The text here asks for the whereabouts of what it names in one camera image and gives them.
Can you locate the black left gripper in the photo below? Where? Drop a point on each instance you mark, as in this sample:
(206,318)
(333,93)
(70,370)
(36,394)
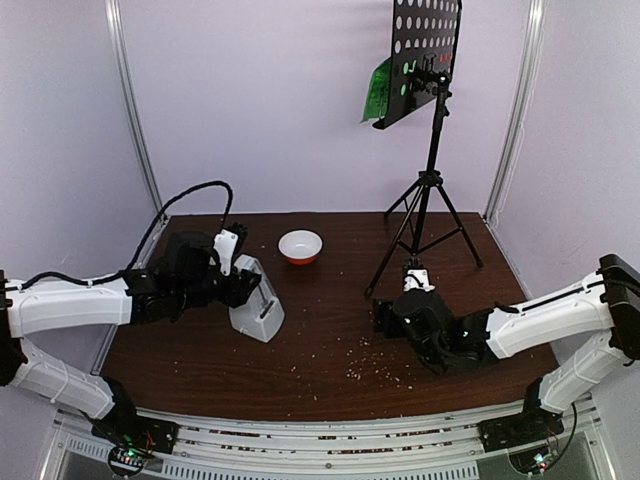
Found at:
(239,289)

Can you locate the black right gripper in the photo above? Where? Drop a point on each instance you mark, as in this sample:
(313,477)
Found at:
(382,317)

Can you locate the white metronome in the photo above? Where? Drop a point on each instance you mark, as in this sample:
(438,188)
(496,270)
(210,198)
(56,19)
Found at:
(261,317)

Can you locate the green sheet booklet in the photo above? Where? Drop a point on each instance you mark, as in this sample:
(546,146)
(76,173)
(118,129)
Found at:
(377,98)

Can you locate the black music stand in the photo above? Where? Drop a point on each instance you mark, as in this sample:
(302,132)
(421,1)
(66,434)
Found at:
(424,43)

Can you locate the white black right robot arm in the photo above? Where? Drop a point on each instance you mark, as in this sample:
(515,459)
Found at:
(604,303)

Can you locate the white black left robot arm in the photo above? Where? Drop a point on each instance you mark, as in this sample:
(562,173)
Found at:
(195,270)

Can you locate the white orange bowl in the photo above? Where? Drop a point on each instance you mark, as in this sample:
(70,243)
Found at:
(300,247)

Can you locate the right round circuit board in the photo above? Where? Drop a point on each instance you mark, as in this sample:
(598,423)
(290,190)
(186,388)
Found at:
(536,459)

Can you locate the round circuit board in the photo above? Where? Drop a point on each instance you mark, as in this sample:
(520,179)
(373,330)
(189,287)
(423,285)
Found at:
(126,462)
(536,459)

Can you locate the left round circuit board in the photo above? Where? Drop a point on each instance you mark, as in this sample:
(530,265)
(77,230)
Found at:
(126,462)

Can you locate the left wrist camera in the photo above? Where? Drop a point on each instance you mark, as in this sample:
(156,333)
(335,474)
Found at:
(226,246)

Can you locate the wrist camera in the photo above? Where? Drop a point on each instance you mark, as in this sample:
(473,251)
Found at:
(226,246)
(416,276)

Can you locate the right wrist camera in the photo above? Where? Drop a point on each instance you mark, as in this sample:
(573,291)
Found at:
(416,276)

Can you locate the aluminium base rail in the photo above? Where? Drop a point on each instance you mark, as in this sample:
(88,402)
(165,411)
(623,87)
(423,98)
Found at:
(438,446)

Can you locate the right aluminium frame post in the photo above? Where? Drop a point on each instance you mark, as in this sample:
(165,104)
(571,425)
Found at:
(527,76)

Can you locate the aluminium frame post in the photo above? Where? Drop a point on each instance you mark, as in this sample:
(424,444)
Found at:
(527,76)
(117,36)

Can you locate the left aluminium frame post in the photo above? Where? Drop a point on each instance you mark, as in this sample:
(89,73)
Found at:
(117,36)

